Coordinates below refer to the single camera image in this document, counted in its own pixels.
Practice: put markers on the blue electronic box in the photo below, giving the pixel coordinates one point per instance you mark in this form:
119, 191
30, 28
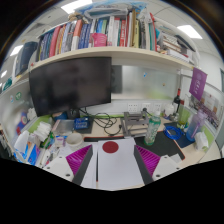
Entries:
81, 123

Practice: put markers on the row of books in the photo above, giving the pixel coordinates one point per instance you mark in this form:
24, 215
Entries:
122, 30

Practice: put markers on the black desk mat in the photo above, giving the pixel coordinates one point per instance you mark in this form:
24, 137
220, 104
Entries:
161, 146

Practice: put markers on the purple translucent water bottle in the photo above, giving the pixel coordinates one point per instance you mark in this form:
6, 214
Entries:
196, 124

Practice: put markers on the wooden book shelf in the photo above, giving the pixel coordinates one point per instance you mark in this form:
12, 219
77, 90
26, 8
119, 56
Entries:
119, 55

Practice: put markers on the green patterned water bottle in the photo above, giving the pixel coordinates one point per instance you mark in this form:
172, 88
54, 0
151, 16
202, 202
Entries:
153, 125

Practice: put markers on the white tissue pack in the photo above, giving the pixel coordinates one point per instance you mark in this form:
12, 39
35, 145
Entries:
201, 141

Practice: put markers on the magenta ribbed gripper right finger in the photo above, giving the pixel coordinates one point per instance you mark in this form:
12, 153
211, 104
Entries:
153, 167

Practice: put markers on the black computer monitor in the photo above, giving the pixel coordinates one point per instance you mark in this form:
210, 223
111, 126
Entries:
71, 84

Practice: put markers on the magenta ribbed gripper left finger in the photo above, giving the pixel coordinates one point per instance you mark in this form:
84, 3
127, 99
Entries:
72, 167

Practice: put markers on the grey metal stand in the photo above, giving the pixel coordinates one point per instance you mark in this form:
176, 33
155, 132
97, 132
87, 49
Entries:
134, 124

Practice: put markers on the pink box on shelf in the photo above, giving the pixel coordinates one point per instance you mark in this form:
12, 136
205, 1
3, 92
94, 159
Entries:
99, 39

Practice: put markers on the white ceramic cup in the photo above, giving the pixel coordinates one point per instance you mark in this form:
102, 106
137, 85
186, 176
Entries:
74, 140

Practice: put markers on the white tissue stack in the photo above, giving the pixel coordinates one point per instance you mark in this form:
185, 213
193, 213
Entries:
43, 130

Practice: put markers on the red round coaster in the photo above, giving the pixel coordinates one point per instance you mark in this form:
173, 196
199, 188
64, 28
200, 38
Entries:
110, 147

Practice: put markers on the purple hanging pennant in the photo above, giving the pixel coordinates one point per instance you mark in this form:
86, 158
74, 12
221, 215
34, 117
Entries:
197, 83

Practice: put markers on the white paper sheet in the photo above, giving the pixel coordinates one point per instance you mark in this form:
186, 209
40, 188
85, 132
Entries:
114, 171

